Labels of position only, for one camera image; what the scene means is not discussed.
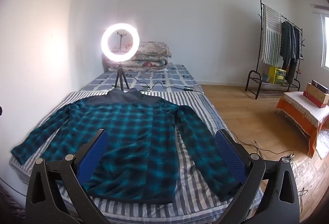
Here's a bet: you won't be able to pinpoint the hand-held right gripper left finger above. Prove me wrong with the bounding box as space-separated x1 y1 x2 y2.
26 129 111 224

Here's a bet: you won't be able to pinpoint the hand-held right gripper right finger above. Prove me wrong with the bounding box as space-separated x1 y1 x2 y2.
214 129 301 224

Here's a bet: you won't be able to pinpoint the teal plaid fleece shirt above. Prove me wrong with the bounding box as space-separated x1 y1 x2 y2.
11 88 242 204

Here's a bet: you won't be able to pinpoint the dark hanging clothes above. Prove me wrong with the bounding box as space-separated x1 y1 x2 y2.
280 21 304 84

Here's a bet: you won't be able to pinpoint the black clothes rack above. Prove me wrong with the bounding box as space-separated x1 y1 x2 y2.
245 0 306 99

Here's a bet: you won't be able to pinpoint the grey striped blanket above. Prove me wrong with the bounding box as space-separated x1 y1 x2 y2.
9 90 263 224

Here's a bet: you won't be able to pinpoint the black tripod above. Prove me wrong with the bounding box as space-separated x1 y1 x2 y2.
112 62 130 90

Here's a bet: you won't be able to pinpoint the table with orange cloth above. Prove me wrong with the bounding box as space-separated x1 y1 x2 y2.
275 91 329 159

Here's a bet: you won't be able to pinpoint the yellow crate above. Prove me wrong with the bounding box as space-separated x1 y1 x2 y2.
269 66 286 85

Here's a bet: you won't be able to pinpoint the blue checked bed sheet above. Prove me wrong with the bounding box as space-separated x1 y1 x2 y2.
80 63 205 93

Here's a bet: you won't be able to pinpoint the red box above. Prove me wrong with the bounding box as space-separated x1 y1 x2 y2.
303 91 326 109

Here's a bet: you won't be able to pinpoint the tan cardboard box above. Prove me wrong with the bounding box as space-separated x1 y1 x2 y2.
305 82 329 106

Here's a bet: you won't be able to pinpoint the dark flat box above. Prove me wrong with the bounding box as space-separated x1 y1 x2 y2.
311 80 329 94

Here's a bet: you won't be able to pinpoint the folded floral quilt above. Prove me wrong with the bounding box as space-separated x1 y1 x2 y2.
108 41 172 71

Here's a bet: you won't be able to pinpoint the striped hanging towel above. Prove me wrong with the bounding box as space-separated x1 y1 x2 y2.
259 5 282 66

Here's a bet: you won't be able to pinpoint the window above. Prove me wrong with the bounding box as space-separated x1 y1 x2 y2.
320 12 329 71

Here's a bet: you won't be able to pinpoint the tangled floor cables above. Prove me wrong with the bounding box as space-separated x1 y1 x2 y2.
230 131 309 197

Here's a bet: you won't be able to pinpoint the black ring light cable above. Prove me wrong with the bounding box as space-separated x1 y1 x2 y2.
128 75 206 94

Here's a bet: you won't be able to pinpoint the white ring light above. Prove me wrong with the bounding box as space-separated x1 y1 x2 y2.
101 23 140 63

